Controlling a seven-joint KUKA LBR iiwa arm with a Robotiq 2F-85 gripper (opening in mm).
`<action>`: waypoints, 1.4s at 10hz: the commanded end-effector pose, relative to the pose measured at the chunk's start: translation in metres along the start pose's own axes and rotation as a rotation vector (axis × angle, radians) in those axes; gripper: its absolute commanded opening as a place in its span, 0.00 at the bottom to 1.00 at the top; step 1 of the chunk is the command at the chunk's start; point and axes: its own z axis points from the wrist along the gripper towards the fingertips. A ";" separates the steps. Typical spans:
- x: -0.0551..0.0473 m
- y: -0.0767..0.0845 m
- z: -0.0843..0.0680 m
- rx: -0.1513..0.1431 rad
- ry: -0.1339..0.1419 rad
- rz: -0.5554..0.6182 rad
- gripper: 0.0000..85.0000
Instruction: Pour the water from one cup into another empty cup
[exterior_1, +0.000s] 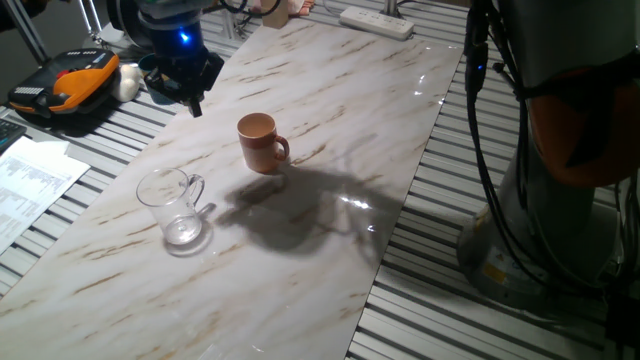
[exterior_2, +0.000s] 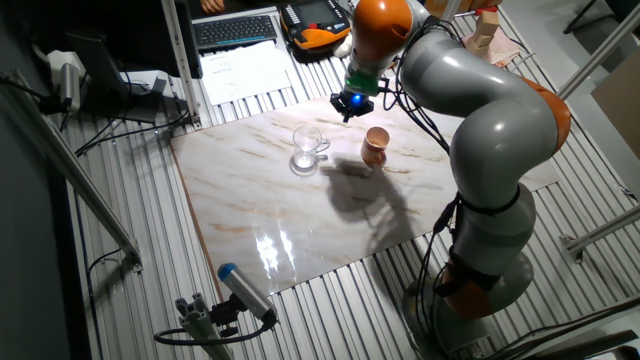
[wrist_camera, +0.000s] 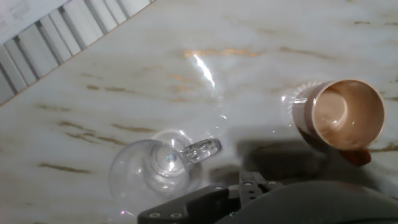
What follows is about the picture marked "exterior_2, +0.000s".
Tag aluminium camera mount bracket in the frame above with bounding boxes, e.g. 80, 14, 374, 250
174, 292, 241, 360

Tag clear glass mug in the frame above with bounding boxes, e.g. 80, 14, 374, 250
291, 124, 332, 170

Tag stacked wooden blocks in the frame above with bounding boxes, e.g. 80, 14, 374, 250
464, 7, 501, 60

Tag small white rounded object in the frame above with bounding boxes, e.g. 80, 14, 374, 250
333, 34, 354, 59

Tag black keyboard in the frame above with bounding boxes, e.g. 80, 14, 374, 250
192, 14, 279, 51

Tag thick aluminium frame beam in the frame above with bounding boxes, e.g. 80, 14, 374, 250
557, 4, 640, 99

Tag silver camera blue end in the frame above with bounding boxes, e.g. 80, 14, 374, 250
217, 262, 279, 325

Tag pink cloth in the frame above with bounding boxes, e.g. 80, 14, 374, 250
462, 27, 524, 71

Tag white marble pattern board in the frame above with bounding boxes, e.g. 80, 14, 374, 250
169, 89, 560, 297

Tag orange black teach pendant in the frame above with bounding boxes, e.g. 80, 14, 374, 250
279, 0, 352, 51

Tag long slanted aluminium profile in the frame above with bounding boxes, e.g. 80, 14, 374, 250
0, 69, 145, 274

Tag white printed paper sheet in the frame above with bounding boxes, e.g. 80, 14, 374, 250
199, 40, 293, 106

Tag short aluminium floor profile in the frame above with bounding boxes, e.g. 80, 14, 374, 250
559, 204, 640, 264

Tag black monitor stand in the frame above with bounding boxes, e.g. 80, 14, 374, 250
64, 30, 176, 125

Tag silver device white mount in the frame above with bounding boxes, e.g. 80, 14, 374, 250
47, 49, 87, 114

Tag aluminium frame post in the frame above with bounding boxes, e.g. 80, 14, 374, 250
159, 0, 202, 129

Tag black metal bar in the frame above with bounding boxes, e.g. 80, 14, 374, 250
519, 327, 640, 360

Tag brown cardboard sheet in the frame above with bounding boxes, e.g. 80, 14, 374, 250
589, 49, 640, 161

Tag black monitor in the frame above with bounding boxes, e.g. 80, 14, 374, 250
64, 0, 204, 81

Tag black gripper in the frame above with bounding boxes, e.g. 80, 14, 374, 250
329, 89, 376, 124

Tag black camera cable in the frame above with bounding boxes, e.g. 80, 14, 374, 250
153, 312, 279, 347

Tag slim aluminium post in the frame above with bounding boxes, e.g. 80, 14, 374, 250
440, 0, 464, 22

